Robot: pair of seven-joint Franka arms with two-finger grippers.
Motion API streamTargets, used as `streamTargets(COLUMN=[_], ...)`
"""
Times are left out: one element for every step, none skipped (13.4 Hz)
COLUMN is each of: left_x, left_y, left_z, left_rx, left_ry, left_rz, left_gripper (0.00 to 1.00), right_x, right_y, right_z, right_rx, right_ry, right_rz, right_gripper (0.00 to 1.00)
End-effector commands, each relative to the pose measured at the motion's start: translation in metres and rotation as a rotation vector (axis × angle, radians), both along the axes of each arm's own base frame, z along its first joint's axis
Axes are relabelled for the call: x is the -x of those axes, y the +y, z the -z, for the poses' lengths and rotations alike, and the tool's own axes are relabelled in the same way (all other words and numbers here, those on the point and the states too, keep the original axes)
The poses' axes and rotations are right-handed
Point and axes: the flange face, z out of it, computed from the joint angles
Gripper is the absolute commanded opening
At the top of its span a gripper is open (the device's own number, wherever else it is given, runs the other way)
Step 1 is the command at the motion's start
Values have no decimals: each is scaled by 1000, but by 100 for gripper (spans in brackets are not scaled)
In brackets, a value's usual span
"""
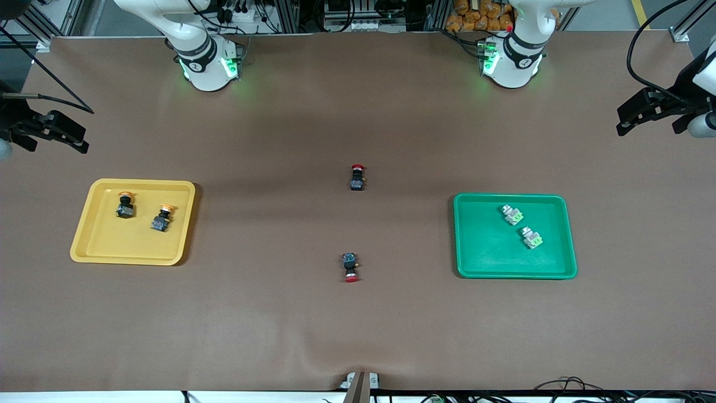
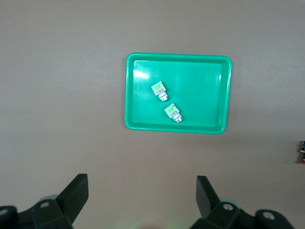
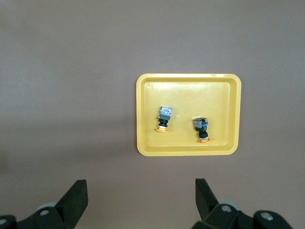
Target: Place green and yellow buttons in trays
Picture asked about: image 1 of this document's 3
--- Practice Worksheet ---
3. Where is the yellow push button switch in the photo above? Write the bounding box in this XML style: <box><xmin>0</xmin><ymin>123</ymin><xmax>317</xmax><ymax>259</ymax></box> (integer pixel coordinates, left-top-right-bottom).
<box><xmin>150</xmin><ymin>204</ymin><xmax>176</xmax><ymax>232</ymax></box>
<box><xmin>115</xmin><ymin>191</ymin><xmax>136</xmax><ymax>219</ymax></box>

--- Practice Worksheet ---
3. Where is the yellow plastic tray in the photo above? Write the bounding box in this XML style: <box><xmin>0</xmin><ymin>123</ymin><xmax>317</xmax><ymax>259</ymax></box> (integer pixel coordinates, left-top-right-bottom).
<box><xmin>69</xmin><ymin>178</ymin><xmax>196</xmax><ymax>266</ymax></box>

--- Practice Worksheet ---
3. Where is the orange bag pile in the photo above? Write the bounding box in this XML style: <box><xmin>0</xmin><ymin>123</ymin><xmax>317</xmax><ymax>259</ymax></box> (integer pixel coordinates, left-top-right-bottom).
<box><xmin>446</xmin><ymin>0</ymin><xmax>562</xmax><ymax>32</ymax></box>

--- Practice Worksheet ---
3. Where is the green plastic tray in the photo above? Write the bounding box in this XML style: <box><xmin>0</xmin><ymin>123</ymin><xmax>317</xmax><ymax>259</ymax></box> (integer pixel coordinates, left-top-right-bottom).
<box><xmin>453</xmin><ymin>193</ymin><xmax>578</xmax><ymax>280</ymax></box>

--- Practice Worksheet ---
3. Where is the white power strip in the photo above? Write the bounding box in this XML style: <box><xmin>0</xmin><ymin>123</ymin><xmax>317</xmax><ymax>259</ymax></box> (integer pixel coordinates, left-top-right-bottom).
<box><xmin>221</xmin><ymin>4</ymin><xmax>258</xmax><ymax>24</ymax></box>

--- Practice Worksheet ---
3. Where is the brown table mat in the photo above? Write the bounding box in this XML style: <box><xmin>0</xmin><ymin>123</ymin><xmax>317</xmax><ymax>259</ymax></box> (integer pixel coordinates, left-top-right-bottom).
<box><xmin>0</xmin><ymin>31</ymin><xmax>716</xmax><ymax>392</ymax></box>

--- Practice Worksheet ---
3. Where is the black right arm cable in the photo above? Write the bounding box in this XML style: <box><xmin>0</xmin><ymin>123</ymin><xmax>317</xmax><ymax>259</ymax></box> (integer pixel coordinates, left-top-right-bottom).
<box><xmin>0</xmin><ymin>27</ymin><xmax>95</xmax><ymax>114</ymax></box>

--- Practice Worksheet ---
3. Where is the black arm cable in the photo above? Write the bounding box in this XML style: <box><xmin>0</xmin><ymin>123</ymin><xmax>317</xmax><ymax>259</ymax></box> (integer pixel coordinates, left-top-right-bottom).
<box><xmin>0</xmin><ymin>27</ymin><xmax>95</xmax><ymax>114</ymax></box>
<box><xmin>626</xmin><ymin>0</ymin><xmax>716</xmax><ymax>104</ymax></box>

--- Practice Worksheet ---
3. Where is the aluminium frame profile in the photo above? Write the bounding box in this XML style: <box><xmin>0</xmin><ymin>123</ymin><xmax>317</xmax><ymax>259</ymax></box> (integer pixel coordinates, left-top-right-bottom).
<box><xmin>11</xmin><ymin>0</ymin><xmax>84</xmax><ymax>52</ymax></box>
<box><xmin>668</xmin><ymin>0</ymin><xmax>716</xmax><ymax>43</ymax></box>

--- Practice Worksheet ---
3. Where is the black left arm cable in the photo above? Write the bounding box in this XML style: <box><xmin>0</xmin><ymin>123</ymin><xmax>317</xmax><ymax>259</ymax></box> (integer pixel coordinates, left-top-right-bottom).
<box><xmin>626</xmin><ymin>0</ymin><xmax>716</xmax><ymax>104</ymax></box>

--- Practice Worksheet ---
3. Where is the black cable bundle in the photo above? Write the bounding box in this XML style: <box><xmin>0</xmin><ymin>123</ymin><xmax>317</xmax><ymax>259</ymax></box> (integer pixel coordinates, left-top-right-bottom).
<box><xmin>531</xmin><ymin>376</ymin><xmax>619</xmax><ymax>403</ymax></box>

